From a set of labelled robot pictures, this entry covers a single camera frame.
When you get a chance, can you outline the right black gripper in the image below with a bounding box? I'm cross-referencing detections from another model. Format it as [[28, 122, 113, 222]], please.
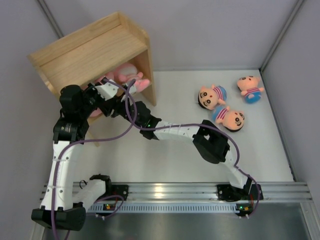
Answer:
[[97, 93, 142, 129]]

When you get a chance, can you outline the boy plush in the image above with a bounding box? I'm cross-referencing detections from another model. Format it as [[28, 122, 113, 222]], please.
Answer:
[[197, 84, 227, 110], [236, 75, 265, 104], [212, 105, 245, 132]]

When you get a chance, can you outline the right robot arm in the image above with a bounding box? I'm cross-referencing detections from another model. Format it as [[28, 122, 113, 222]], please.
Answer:
[[101, 96, 263, 202]]

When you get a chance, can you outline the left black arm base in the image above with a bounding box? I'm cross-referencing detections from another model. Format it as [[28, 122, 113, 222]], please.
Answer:
[[106, 184, 129, 201]]

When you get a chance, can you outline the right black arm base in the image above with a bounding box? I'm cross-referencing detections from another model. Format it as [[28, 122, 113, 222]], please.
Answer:
[[217, 184, 264, 202]]

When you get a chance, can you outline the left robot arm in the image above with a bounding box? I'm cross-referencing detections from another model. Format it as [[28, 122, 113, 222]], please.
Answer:
[[31, 83, 117, 231]]

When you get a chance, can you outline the wooden two-tier shelf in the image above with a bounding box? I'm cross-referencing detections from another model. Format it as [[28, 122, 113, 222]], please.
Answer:
[[27, 11, 158, 148]]

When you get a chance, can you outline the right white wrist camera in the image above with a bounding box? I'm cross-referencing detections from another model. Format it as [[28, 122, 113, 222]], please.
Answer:
[[123, 84, 137, 95]]

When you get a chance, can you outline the aluminium mounting rail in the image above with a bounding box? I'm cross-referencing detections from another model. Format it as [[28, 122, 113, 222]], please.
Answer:
[[41, 181, 312, 202]]

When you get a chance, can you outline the slotted white cable duct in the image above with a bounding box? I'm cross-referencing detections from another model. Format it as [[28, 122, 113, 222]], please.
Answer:
[[87, 202, 238, 213]]

